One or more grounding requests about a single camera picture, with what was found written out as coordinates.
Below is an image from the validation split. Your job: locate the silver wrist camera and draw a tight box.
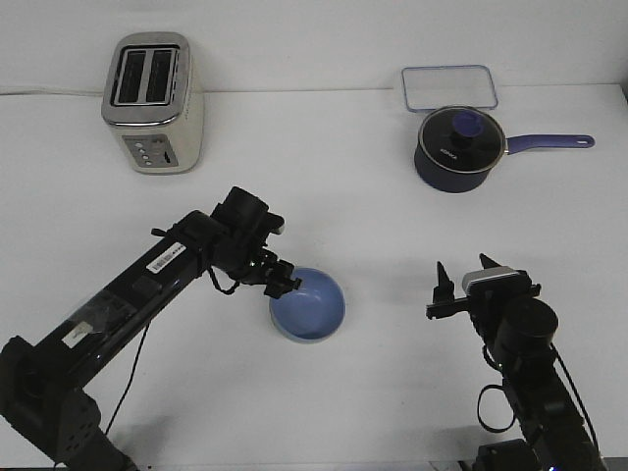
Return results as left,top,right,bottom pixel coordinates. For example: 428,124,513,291
462,266,519,296

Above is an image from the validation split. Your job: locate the clear rectangular container lid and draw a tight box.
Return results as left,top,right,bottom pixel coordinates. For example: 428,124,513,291
401,65,498,113

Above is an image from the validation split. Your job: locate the white toaster power cable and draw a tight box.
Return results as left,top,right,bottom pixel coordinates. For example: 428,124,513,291
0,86,106,98

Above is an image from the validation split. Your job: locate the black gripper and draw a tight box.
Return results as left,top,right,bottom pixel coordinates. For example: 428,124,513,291
208,186,302,298
426,253,541,334

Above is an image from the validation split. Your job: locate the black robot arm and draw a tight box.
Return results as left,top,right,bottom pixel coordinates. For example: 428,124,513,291
1,187,300,470
426,254,606,470

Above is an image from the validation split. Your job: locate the silver two-slot toaster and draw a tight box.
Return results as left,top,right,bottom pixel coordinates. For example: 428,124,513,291
101,31,205,175

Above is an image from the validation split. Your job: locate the blue bowl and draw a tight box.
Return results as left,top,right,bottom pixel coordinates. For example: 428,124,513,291
269,267,345,343

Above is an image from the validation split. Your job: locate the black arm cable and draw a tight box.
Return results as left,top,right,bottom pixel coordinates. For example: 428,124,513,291
476,342,600,457
51,264,244,467

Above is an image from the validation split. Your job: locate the glass pot lid blue knob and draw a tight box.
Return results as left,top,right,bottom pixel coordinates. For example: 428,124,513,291
418,106,506,174

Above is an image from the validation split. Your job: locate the dark blue saucepan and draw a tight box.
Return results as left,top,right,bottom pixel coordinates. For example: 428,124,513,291
414,134,595,193

